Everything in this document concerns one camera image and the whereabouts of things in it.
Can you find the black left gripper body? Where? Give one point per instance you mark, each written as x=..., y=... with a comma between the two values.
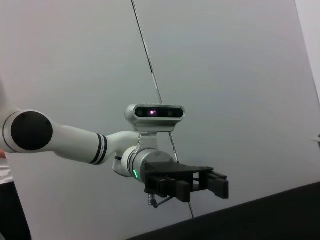
x=162, y=167

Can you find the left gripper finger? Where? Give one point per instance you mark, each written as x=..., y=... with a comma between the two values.
x=221, y=187
x=183, y=191

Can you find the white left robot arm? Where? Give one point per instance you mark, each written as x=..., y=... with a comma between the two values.
x=75, y=142

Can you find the black tablecloth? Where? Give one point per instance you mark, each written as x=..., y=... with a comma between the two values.
x=250, y=225

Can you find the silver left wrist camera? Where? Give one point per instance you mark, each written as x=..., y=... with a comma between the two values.
x=155, y=117

